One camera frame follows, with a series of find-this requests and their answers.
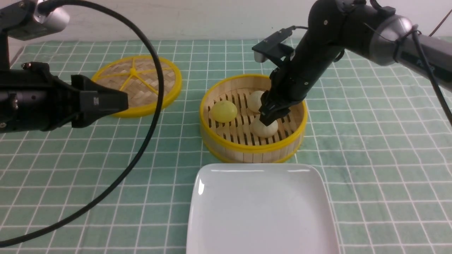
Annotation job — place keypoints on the white steamed bun back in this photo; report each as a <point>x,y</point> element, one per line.
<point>254,101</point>

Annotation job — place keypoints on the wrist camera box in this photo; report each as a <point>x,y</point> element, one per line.
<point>23,21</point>
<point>273,48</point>

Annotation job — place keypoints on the bamboo steamer basket yellow rim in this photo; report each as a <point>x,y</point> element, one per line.
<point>234,142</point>

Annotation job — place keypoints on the white square plate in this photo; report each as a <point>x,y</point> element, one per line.
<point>260,209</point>

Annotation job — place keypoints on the bamboo steamer lid yellow rim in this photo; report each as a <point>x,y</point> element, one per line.
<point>137,76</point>

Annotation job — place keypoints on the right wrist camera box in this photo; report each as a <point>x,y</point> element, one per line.
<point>273,48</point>

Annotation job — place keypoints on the yellow steamed bun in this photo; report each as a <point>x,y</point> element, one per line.
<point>223,111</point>

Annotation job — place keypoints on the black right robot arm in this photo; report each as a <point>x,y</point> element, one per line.
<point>374,32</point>

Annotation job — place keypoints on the green checkered tablecloth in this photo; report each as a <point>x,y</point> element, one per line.
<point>377,135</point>

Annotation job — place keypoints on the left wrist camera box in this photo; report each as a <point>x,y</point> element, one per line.
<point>23,21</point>

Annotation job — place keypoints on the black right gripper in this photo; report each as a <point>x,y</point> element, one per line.
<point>293,80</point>

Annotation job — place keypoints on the white steamed bun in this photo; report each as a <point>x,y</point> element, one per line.
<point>261,130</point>
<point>254,101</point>

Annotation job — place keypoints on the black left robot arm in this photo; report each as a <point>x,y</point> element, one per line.
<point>12,80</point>

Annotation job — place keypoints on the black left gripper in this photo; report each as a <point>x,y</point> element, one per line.
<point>48,103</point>

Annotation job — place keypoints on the white steamed bun front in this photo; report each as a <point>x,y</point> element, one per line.
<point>261,130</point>

